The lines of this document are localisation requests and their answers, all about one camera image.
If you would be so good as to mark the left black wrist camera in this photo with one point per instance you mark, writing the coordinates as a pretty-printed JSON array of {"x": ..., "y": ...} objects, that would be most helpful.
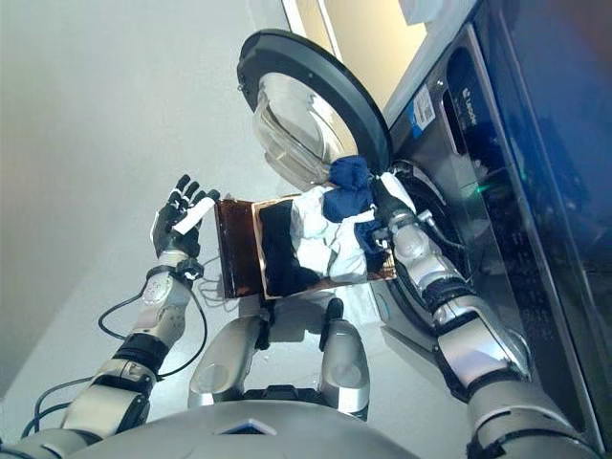
[{"x": 189, "y": 268}]

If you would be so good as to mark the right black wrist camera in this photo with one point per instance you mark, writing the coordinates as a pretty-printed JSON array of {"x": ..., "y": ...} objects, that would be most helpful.
[{"x": 385, "y": 238}]

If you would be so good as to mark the wicker laundry basket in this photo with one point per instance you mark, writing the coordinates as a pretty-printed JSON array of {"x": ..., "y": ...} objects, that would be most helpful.
[{"x": 382, "y": 275}]

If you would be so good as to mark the silver robot torso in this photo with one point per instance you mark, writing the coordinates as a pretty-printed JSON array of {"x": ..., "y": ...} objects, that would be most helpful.
[{"x": 287, "y": 435}]

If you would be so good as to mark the silver robot leg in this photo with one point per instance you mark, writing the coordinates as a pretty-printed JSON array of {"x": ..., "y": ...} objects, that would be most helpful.
[
  {"x": 225, "y": 354},
  {"x": 344, "y": 363}
]

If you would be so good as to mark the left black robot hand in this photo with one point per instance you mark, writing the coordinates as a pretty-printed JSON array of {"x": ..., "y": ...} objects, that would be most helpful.
[{"x": 174, "y": 229}]

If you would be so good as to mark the blue garment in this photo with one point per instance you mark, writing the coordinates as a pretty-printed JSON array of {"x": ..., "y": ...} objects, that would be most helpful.
[{"x": 349, "y": 191}]

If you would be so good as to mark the blue white energy label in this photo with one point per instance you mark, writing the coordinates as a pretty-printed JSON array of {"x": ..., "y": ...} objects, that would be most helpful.
[{"x": 421, "y": 110}]

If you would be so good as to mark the black garment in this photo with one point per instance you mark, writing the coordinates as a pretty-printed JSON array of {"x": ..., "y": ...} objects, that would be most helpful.
[{"x": 279, "y": 248}]

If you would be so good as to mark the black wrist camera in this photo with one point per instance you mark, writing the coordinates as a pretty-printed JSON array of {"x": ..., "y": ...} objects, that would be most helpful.
[
  {"x": 385, "y": 238},
  {"x": 189, "y": 268}
]

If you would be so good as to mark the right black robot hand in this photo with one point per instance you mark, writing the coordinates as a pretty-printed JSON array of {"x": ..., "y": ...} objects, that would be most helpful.
[{"x": 392, "y": 203}]

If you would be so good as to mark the grey front-load washing machine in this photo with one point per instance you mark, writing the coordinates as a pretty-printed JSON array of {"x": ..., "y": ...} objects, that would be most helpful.
[{"x": 526, "y": 191}]

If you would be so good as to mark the left silver robot leg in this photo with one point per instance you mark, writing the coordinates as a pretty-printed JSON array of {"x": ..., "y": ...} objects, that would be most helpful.
[{"x": 225, "y": 354}]

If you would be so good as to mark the right silver robot leg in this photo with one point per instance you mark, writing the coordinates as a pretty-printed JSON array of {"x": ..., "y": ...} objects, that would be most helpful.
[{"x": 344, "y": 363}]

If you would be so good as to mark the round glass washer door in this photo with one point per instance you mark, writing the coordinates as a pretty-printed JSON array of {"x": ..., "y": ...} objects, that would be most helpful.
[{"x": 296, "y": 119}]

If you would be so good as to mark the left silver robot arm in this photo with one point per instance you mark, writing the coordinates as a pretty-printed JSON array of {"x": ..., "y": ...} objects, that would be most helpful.
[{"x": 162, "y": 306}]

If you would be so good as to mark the white garment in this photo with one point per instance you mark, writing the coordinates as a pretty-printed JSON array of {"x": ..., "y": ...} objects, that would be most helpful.
[{"x": 344, "y": 253}]

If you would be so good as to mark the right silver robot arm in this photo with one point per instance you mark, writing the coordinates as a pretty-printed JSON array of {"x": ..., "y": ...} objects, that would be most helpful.
[{"x": 478, "y": 344}]

